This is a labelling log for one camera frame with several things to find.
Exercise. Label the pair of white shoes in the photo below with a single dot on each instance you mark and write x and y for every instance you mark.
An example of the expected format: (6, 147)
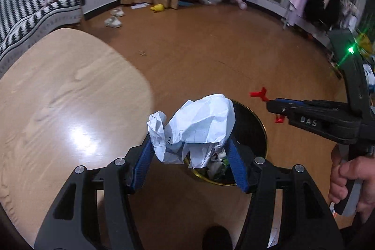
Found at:
(112, 22)

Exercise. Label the white hanging garment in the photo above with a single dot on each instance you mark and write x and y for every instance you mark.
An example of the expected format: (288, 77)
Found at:
(350, 18)

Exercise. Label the black trash bin gold rim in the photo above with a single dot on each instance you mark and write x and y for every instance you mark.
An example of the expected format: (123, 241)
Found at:
(252, 132)

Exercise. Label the person's dark shoe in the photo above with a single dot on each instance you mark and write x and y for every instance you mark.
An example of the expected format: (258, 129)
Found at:
(218, 239)

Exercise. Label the yellow toy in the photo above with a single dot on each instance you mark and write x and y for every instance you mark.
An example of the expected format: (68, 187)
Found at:
(157, 8)

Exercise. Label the black hanging garment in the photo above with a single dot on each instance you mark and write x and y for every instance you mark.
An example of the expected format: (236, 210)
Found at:
(319, 4)

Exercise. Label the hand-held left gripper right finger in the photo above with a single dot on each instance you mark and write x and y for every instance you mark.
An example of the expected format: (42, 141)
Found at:
(237, 168)

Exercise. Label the black white patterned sofa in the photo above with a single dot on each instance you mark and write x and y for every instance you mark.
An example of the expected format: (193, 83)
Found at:
(17, 18)

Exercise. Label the white crumpled tissue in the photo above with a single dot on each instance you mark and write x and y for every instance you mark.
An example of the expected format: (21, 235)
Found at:
(215, 168)

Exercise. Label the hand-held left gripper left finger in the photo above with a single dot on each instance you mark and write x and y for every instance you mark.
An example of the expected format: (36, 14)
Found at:
(142, 168)

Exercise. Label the blue mat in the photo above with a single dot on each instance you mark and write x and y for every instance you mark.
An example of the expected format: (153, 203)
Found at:
(186, 4)

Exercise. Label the light wooden table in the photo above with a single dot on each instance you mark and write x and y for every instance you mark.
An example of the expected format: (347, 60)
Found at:
(73, 106)

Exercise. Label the yellow green wrapper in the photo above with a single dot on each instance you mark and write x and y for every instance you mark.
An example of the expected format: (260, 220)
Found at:
(226, 163)

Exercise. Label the white paper sheet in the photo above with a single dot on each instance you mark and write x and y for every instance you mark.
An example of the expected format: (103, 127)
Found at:
(140, 6)

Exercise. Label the white slipper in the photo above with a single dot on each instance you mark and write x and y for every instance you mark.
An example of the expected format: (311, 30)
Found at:
(117, 12)

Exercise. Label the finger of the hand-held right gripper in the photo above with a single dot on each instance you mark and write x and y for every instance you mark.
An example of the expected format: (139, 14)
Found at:
(322, 121)
(293, 102)

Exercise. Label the yellow bag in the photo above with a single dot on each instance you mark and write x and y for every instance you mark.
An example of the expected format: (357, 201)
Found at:
(364, 43)

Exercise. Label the person's right hand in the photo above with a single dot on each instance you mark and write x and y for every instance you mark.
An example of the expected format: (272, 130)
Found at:
(360, 169)

